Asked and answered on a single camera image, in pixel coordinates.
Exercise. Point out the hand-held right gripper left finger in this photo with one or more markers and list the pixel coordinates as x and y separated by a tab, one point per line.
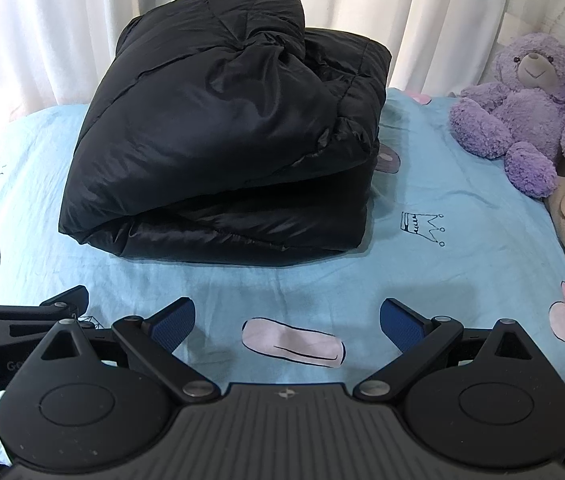
175	322

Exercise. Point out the white curtain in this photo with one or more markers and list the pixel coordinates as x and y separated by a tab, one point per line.
87	25

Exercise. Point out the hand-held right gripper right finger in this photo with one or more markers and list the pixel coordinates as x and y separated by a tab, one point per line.
405	325

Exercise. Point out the light blue printed bed sheet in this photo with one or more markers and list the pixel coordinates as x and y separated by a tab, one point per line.
437	270

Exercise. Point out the purple teddy bear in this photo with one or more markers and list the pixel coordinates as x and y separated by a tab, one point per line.
527	110

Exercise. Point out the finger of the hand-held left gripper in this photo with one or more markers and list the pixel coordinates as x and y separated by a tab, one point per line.
65	299

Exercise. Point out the black puffer jacket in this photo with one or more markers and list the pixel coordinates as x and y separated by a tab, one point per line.
222	135

